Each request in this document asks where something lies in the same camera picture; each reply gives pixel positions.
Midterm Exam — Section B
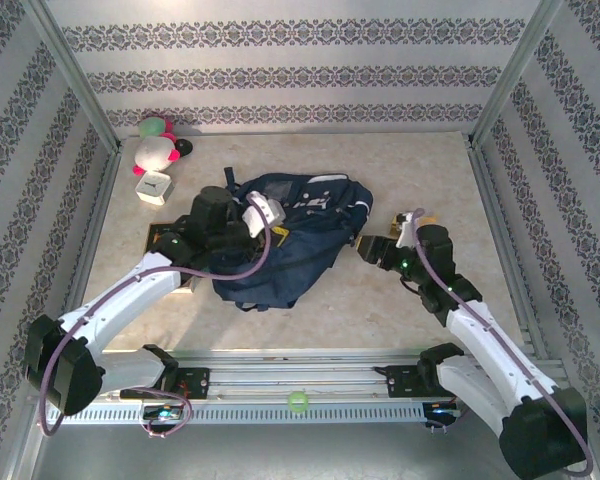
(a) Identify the navy blue backpack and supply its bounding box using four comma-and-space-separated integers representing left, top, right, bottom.
210, 167, 375, 314

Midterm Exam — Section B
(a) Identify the beige wooden toy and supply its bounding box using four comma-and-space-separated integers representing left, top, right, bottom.
389, 212, 439, 237

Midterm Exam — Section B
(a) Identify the brown book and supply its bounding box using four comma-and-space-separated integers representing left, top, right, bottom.
146, 221, 204, 297

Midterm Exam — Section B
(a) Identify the white cube clock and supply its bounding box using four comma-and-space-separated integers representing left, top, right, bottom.
134, 169, 175, 206

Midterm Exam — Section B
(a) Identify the white pink green plush toy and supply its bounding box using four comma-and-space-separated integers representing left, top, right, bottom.
131, 114, 182, 179

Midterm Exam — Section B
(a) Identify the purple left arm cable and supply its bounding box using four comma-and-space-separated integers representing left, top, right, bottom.
38, 192, 274, 440

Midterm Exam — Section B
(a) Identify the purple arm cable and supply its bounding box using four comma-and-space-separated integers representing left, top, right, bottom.
38, 192, 274, 440
410, 207, 595, 476

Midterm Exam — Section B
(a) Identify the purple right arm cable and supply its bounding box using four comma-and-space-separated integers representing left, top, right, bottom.
410, 207, 595, 476

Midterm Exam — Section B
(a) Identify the aluminium side rail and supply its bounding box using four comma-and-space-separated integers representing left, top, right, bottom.
47, 147, 124, 364
467, 142, 554, 364

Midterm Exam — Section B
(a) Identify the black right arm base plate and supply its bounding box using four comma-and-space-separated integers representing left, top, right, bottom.
374, 364, 479, 400

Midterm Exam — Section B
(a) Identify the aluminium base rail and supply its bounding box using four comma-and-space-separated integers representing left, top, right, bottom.
29, 348, 566, 402

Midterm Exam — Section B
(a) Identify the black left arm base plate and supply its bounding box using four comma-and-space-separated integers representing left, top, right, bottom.
119, 367, 211, 401

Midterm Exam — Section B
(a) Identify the slotted grey cable duct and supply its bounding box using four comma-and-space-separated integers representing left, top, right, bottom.
46, 403, 426, 426

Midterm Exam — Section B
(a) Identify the aluminium frame post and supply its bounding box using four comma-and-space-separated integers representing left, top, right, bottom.
469, 0, 566, 149
22, 0, 122, 154

